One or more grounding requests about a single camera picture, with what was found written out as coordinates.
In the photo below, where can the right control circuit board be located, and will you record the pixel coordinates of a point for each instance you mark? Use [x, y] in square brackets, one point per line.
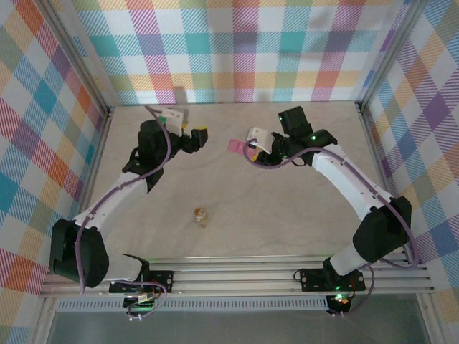
[340, 300]

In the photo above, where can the pink and clear pill organizer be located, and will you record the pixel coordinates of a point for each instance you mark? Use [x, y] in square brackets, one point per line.
[236, 145]

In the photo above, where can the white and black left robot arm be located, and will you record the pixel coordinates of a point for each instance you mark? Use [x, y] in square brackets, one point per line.
[107, 204]

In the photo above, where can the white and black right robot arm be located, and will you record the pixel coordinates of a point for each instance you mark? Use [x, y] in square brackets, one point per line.
[340, 175]

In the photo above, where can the aluminium side rail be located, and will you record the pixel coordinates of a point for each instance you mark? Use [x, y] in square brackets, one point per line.
[381, 172]
[95, 168]

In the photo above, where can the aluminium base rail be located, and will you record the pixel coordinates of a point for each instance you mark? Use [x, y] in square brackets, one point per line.
[233, 276]

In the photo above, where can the small amber glass bottle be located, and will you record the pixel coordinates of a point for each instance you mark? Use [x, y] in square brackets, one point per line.
[199, 216]

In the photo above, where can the aluminium frame post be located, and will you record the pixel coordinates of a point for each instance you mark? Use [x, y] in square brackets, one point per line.
[79, 57]
[391, 50]

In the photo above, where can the left control circuit board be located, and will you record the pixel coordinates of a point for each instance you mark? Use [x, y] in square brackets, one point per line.
[141, 304]

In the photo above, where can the control circuit board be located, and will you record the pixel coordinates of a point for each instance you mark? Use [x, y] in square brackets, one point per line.
[141, 304]
[340, 300]

